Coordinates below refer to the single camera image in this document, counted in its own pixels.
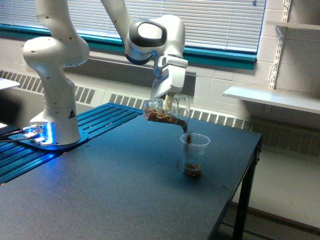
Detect white shelf bracket rail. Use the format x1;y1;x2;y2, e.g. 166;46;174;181
266;0;291;90

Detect blue slotted aluminium rail bed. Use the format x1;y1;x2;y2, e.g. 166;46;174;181
0;103;143;184

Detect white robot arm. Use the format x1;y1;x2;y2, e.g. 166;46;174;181
23;0;188;147

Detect teal window sill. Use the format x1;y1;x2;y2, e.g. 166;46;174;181
0;23;257;70

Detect white window blinds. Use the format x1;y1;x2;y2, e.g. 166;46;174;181
0;0;266;53

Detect white board at left edge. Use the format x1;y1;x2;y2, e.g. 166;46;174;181
0;78;20;90

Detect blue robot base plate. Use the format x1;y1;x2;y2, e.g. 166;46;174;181
8;131;89;152

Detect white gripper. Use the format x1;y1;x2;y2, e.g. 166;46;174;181
150;55;188;111

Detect clear plastic cup on table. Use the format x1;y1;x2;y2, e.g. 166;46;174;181
180;133;211;178

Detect clear cup with brown grains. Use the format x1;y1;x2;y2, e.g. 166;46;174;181
143;95;190;133

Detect black table leg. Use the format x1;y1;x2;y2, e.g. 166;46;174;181
232;140;262;240

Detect white wall shelf lower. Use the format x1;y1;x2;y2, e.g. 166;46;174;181
222;85;320;114

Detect white wall shelf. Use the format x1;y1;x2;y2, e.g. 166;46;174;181
222;85;320;114
265;21;320;31

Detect white wall shelf upper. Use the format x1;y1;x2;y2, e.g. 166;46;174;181
265;21;320;31

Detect black cables at base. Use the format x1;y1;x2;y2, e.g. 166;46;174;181
0;126;31;143

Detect white radiator vent cover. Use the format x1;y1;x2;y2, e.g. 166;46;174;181
75;85;320;157

